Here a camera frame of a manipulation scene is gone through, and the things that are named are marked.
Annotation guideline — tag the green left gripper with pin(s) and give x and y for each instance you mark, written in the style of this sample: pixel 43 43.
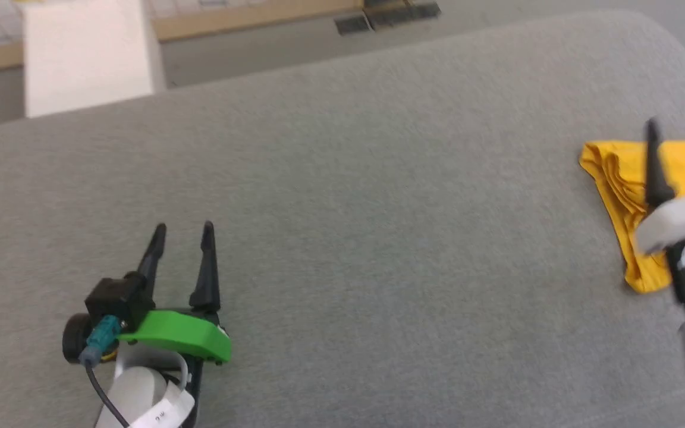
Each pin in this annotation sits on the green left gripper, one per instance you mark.
pixel 179 331

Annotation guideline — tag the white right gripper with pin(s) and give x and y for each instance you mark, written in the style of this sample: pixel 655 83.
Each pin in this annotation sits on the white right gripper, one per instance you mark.
pixel 681 220

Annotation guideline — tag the yellow T-shirt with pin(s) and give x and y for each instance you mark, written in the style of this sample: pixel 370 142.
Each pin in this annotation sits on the yellow T-shirt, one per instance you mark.
pixel 619 178

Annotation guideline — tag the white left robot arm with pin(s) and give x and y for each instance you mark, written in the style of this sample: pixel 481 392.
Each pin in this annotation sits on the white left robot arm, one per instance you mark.
pixel 134 392

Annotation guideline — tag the white box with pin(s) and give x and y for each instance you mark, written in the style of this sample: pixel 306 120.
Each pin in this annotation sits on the white box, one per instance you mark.
pixel 87 59

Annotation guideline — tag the lemon print grid panel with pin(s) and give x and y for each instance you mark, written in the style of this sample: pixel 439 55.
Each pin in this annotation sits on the lemon print grid panel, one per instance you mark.
pixel 247 15

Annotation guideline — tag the small black floor mat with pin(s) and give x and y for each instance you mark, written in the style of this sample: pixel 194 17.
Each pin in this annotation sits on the small black floor mat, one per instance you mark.
pixel 352 25

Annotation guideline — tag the large black floor mat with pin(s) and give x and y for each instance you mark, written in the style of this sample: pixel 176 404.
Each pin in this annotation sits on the large black floor mat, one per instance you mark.
pixel 405 13

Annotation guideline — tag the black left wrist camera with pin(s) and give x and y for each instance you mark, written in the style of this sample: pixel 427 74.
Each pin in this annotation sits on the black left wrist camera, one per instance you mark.
pixel 113 309

